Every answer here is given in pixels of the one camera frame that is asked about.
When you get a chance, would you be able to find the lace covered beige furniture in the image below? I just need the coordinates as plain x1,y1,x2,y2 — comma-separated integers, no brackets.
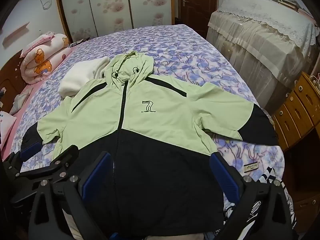
206,0,318,115

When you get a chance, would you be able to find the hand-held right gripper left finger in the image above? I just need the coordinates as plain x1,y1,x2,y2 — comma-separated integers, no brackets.
27,151,112,240

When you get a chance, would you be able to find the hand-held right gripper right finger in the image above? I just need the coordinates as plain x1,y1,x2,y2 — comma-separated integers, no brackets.
210,152,293,240

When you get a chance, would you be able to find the black white printed cloth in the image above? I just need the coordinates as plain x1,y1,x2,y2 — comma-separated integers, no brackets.
222,166,298,240

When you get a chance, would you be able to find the wooden headboard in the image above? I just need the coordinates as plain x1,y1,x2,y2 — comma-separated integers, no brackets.
0,51,25,113

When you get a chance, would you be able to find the green black hooded jacket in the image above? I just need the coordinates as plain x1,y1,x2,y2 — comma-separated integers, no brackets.
21,51,279,237

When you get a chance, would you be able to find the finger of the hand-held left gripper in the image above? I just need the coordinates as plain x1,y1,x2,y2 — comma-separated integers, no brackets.
2,142,42,175
10,146,80,204

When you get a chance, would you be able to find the floral sliding door wardrobe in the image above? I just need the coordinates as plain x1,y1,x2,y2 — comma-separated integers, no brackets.
54,0,175,43

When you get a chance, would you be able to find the pink bedsheet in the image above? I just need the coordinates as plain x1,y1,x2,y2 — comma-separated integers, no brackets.
0,84,33,160

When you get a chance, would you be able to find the pink bear print quilt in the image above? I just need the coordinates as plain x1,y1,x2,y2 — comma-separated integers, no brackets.
20,31,73,85

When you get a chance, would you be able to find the brown wooden door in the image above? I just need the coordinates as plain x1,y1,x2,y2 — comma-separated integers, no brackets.
177,0,219,39

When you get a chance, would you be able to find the white fleece garment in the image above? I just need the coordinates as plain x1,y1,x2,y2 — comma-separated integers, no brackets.
58,56,110,98

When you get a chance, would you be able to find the grey crumpled cloth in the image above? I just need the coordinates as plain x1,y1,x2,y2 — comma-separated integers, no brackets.
10,92,32,115

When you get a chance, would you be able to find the white printed pillow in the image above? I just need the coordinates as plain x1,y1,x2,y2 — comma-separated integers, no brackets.
0,110,17,143

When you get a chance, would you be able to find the blue floral fleece blanket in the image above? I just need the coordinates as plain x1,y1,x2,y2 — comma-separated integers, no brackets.
12,24,285,215

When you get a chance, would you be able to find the wooden drawer chest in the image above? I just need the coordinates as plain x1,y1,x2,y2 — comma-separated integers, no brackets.
272,71,320,153

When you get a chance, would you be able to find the stack of books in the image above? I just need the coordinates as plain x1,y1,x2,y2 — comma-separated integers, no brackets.
271,0,315,15

